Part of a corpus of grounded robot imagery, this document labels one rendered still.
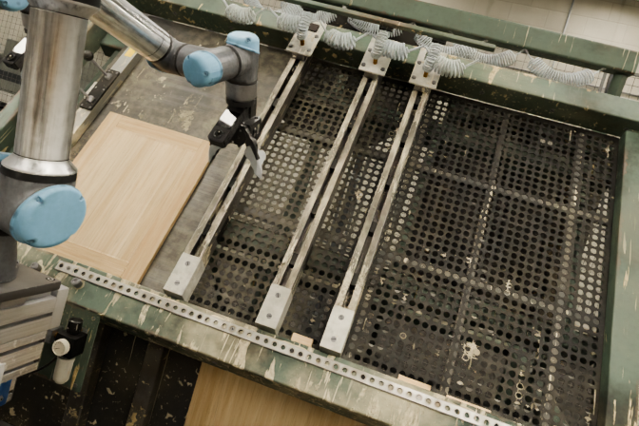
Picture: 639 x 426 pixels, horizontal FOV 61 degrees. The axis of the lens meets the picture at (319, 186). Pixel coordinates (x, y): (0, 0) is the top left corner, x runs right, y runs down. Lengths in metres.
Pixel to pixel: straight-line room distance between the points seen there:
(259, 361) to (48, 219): 0.77
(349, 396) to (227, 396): 0.50
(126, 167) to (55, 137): 1.00
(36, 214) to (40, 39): 0.27
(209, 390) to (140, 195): 0.67
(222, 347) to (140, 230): 0.49
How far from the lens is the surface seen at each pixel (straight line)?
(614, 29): 6.78
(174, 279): 1.66
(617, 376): 1.74
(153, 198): 1.88
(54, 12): 0.97
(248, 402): 1.87
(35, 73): 0.98
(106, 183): 1.96
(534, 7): 6.75
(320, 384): 1.53
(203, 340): 1.60
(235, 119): 1.33
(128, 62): 2.28
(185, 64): 1.23
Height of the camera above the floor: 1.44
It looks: 4 degrees down
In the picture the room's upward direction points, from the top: 16 degrees clockwise
